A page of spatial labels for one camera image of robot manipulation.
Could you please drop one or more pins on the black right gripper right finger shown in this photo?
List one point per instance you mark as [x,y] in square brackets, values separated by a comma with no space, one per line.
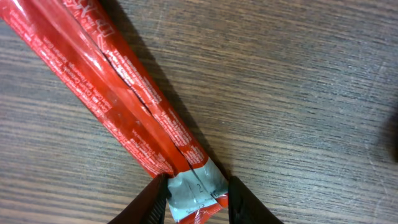
[245,208]

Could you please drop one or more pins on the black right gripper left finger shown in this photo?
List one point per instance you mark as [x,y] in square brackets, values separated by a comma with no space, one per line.
[148,207]

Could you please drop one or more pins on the red snack stick packet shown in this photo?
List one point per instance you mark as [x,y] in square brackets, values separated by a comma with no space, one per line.
[81,45]

